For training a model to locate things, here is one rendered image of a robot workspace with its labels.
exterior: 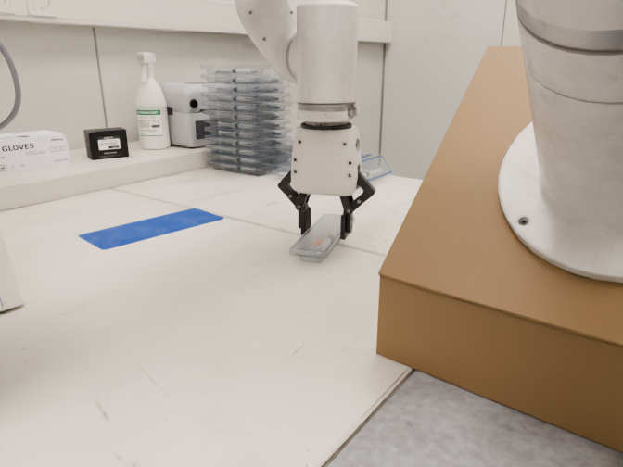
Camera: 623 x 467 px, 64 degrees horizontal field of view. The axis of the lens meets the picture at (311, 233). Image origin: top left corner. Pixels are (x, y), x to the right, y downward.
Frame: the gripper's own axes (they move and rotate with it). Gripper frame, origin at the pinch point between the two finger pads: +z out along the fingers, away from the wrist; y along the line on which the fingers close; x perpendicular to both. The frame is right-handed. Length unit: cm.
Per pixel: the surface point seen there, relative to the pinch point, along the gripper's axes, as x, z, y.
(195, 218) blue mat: -6.1, 3.2, 26.5
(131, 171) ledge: -26, 0, 55
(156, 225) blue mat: -0.1, 3.2, 30.8
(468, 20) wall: -192, -42, -14
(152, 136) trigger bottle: -45, -5, 61
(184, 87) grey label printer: -50, -18, 53
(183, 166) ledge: -41, 2, 50
